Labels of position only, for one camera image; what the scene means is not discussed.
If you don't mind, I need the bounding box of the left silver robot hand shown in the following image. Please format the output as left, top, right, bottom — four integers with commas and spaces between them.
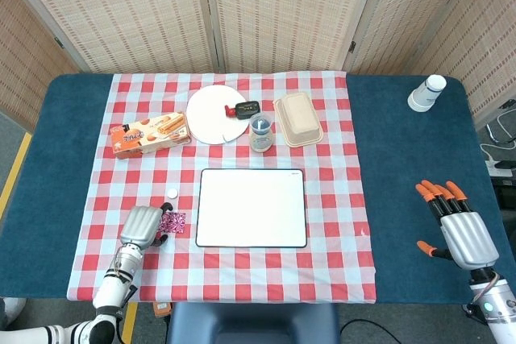
119, 201, 174, 251

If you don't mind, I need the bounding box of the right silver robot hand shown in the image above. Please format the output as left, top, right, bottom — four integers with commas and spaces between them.
414, 180, 500, 271

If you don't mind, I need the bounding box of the pink candy wrapper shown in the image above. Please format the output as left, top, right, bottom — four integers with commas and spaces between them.
159, 210, 187, 234

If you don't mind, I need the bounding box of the white rectangular board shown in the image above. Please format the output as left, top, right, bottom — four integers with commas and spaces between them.
195, 168, 308, 249

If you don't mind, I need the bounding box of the white power strip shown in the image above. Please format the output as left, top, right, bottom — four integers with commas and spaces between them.
485, 158, 516, 178

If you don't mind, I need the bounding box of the orange biscuit box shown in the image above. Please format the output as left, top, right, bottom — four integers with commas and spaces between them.
110, 112, 192, 160

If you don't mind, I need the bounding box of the blue table cover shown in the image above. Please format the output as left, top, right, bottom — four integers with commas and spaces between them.
0, 73, 513, 305

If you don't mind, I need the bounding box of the red white checkered tablecloth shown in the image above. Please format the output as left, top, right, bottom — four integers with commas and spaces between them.
66, 70, 378, 305

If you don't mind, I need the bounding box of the white paper plate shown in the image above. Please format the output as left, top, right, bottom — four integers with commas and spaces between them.
185, 85, 250, 146

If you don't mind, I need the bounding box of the dark blue chair seat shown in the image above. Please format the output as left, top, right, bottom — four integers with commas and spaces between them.
166, 302, 340, 344

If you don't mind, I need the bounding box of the clear dressing bottle blue cap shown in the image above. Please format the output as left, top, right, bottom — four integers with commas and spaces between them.
248, 113, 276, 154

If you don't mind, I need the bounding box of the white paper cup stack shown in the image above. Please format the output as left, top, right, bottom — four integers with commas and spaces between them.
406, 73, 448, 113

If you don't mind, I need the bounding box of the dark bottle with red cap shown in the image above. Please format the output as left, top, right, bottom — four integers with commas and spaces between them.
223, 101, 262, 121

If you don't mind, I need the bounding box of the beige plastic container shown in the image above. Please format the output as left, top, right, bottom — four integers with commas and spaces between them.
273, 92, 325, 148

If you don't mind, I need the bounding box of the woven folding screen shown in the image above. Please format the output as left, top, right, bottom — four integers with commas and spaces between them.
0, 0, 516, 131

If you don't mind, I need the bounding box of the black floor cable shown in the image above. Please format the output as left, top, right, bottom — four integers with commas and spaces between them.
340, 317, 400, 344

